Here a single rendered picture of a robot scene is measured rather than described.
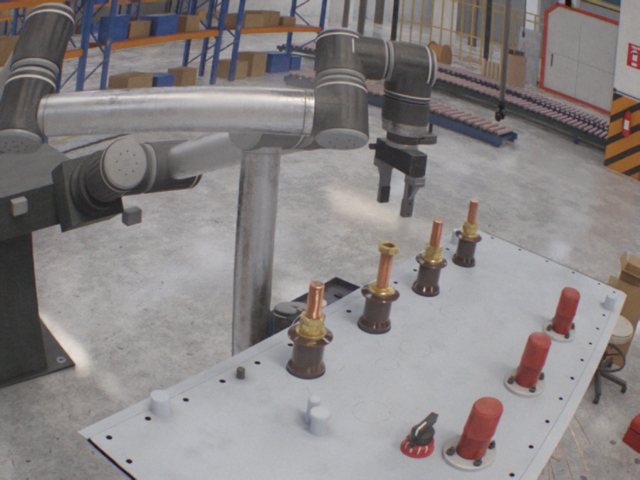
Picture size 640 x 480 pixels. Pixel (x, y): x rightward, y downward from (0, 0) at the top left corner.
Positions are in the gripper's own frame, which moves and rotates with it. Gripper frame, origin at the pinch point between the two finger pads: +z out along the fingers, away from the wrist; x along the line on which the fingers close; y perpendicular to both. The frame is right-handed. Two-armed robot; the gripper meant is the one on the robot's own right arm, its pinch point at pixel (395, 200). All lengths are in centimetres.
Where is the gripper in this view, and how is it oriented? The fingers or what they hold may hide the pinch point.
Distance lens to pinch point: 156.3
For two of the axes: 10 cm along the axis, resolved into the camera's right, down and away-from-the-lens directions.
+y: -8.6, 1.3, -5.0
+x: 5.1, 4.0, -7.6
